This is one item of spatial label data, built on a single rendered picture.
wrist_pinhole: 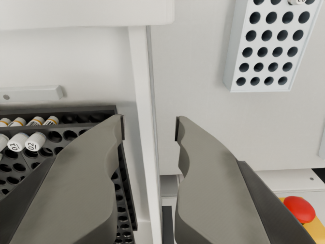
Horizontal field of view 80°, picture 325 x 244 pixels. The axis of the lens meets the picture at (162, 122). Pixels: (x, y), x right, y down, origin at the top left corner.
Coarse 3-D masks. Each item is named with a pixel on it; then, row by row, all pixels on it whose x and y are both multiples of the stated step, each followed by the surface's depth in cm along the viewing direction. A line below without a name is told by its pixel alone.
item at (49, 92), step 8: (0, 88) 21; (8, 88) 21; (16, 88) 21; (24, 88) 21; (32, 88) 21; (40, 88) 21; (48, 88) 21; (56, 88) 21; (0, 96) 21; (8, 96) 21; (16, 96) 21; (24, 96) 21; (32, 96) 21; (40, 96) 21; (48, 96) 21; (56, 96) 21
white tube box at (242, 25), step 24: (240, 0) 23; (264, 0) 21; (312, 0) 22; (240, 24) 23; (264, 24) 23; (288, 24) 23; (312, 24) 23; (240, 48) 24; (264, 48) 25; (288, 48) 24; (240, 72) 26; (264, 72) 26; (288, 72) 26
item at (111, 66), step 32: (0, 32) 19; (32, 32) 19; (64, 32) 19; (96, 32) 19; (128, 32) 14; (0, 64) 20; (32, 64) 20; (64, 64) 20; (96, 64) 21; (128, 64) 21; (64, 96) 22; (96, 96) 23; (128, 96) 23; (128, 128) 25; (128, 160) 28; (160, 192) 28; (160, 224) 29
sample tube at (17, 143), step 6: (36, 120) 19; (42, 120) 20; (12, 138) 17; (18, 138) 17; (24, 138) 17; (12, 144) 16; (18, 144) 16; (24, 144) 17; (12, 150) 17; (18, 150) 17
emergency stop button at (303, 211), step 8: (288, 200) 29; (296, 200) 29; (304, 200) 29; (288, 208) 28; (296, 208) 28; (304, 208) 28; (312, 208) 28; (296, 216) 27; (304, 216) 27; (312, 216) 27
